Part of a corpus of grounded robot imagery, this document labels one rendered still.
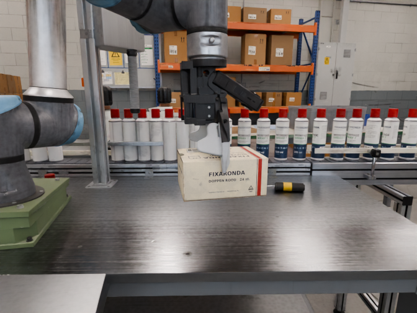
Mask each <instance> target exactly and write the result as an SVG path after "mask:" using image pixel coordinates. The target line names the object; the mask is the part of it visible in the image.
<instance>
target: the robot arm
mask: <svg viewBox="0 0 417 313"><path fill-rule="evenodd" d="M86 1H87V2H89V3H90V4H92V5H94V6H97V7H102V8H104V9H107V10H108V11H111V12H114V13H116V14H118V15H120V16H123V17H125V18H127V19H129V20H130V23H131V24H132V26H134V27H135V29H136V31H138V32H139V33H141V34H160V33H162V32H171V31H177V30H185V29H187V57H188V59H191V60H190V61H181V63H180V75H181V95H180V97H181V120H184V123H185V124H194V125H199V126H200V127H199V129H198V130H196V131H194V132H191V133H190V134H189V139H190V140H191V141H194V142H197V149H198V151H199V152H202V153H207V154H210V155H215V156H219V157H220V158H221V166H222V173H226V171H227V168H228V165H229V164H230V121H229V116H228V101H227V98H226V96H227V94H228V95H229V96H231V97H232V98H234V99H236V100H237V101H239V102H240V103H241V105H242V106H243V107H244V108H245V109H247V110H250V111H257V112H258V111H259V110H260V108H261V106H262V105H263V103H264V101H263V100H262V99H261V97H260V96H259V95H257V94H256V93H254V92H252V91H249V90H247V89H246V88H244V87H243V86H242V85H240V84H238V83H237V82H236V81H234V80H233V79H231V78H230V77H228V76H227V75H225V74H224V73H222V72H221V71H220V70H216V69H219V68H226V60H225V59H226V58H227V57H228V0H86ZM26 13H27V43H28V58H29V89H28V90H26V91H25V92H24V93H23V101H22V100H21V98H20V96H18V95H0V204H3V203H7V202H13V201H18V200H21V199H24V198H27V197H29V196H31V195H33V194H34V193H35V183H34V181H33V179H32V177H31V174H30V172H29V170H28V168H27V165H26V164H25V155H24V149H30V148H42V147H59V146H62V145H67V144H71V143H73V142H74V141H76V139H77V138H79V136H80V135H81V132H82V130H83V125H84V118H83V113H82V112H81V110H80V108H79V107H78V106H77V105H75V104H74V97H73V96H72V95H71V94H70V93H69V92H68V90H67V59H66V0H26ZM204 71H205V72H206V73H205V76H206V77H205V76H204V75H203V72H204ZM182 102H184V115H183V114H182Z"/></svg>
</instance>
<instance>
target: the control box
mask: <svg viewBox="0 0 417 313"><path fill-rule="evenodd" d="M92 11H93V19H94V38H95V42H96V47H97V48H100V50H104V51H109V52H117V53H126V54H127V49H135V50H137V53H140V52H144V51H145V38H144V34H141V33H139V32H138V31H136V29H135V27H134V26H132V24H131V23H130V20H129V19H127V18H125V17H123V16H120V15H118V14H116V13H114V12H111V11H108V10H107V9H104V8H102V7H97V6H94V5H92Z"/></svg>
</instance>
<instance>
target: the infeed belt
mask: <svg viewBox="0 0 417 313"><path fill-rule="evenodd" d="M173 163H177V161H158V162H155V161H146V162H141V161H134V162H126V161H120V162H113V161H112V159H110V158H109V164H173ZM268 163H311V162H310V161H308V160H305V161H295V160H293V159H292V158H287V161H275V160H274V158H269V160H268ZM25 164H26V165H42V164H92V163H91V158H83V159H82V158H74V159H73V158H65V159H64V160H63V161H60V162H54V163H53V162H49V159H48V161H45V162H41V163H34V161H33V159H31V161H28V162H25Z"/></svg>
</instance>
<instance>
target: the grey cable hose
mask: <svg viewBox="0 0 417 313"><path fill-rule="evenodd" d="M127 56H128V57H127V59H128V72H129V89H130V104H131V108H130V112H131V113H132V114H138V113H140V108H139V88H138V72H137V71H138V70H137V50H135V49H127Z"/></svg>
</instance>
